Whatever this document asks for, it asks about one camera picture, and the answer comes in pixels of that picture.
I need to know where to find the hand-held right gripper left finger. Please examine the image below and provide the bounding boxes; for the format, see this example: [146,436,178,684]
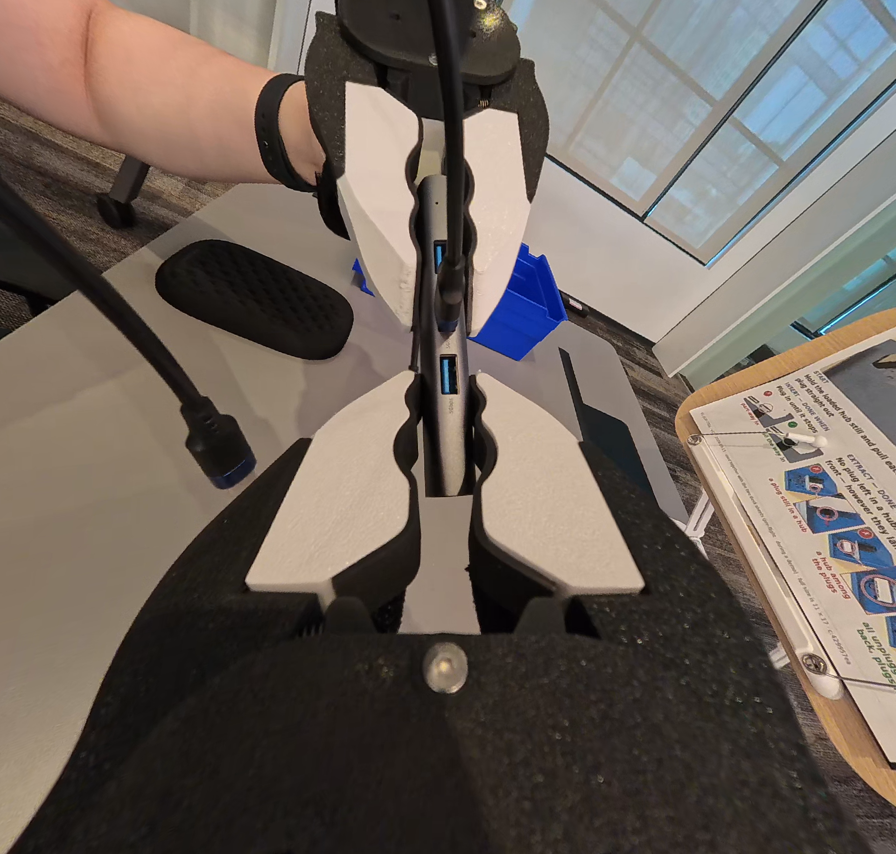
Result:
[245,369,424,597]

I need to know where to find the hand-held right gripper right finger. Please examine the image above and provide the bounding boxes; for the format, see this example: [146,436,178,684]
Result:
[468,373,646,597]

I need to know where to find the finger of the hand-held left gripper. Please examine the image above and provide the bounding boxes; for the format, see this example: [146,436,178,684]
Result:
[335,80,424,331]
[458,110,531,340]

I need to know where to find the black usb cable blue plugs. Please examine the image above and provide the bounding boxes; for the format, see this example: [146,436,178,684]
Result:
[0,0,471,491]

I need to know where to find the blue plastic bin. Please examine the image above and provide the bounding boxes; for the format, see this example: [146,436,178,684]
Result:
[350,241,569,362]

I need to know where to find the dark grey usb hub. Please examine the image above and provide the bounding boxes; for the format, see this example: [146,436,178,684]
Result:
[409,175,471,498]

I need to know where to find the person's left forearm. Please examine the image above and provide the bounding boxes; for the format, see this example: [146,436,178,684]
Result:
[0,0,267,186]

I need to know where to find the person's left hand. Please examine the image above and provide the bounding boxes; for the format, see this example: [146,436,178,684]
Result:
[283,87,329,186]

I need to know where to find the black wristband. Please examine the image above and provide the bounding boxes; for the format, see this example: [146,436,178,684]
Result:
[255,71,319,194]

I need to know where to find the black textured cushion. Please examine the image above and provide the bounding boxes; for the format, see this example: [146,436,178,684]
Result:
[155,240,354,361]

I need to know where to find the printed instruction sheet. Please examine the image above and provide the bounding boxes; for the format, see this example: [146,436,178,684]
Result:
[689,336,896,694]

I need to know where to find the large gridded window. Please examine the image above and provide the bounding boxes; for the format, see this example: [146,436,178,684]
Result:
[500,0,896,267]

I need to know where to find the dark caster leg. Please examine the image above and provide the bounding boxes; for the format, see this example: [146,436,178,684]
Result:
[94,157,151,230]

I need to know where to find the white stand with wooden board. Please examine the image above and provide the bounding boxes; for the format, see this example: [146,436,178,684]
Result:
[674,310,896,771]

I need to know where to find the narrow side window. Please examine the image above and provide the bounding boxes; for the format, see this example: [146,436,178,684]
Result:
[791,252,896,340]

